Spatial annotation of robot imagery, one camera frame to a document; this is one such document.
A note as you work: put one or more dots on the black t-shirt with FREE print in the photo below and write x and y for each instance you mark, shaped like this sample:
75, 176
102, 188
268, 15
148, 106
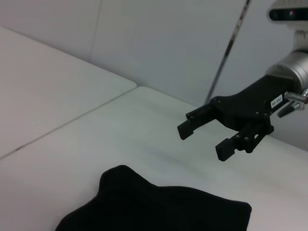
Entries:
156, 207

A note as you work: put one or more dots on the silver right camera mount bracket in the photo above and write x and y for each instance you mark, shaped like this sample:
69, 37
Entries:
302, 37

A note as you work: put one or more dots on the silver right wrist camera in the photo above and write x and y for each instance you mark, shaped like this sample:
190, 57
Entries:
288, 12

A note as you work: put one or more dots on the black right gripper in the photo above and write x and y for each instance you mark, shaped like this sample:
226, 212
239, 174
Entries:
252, 103

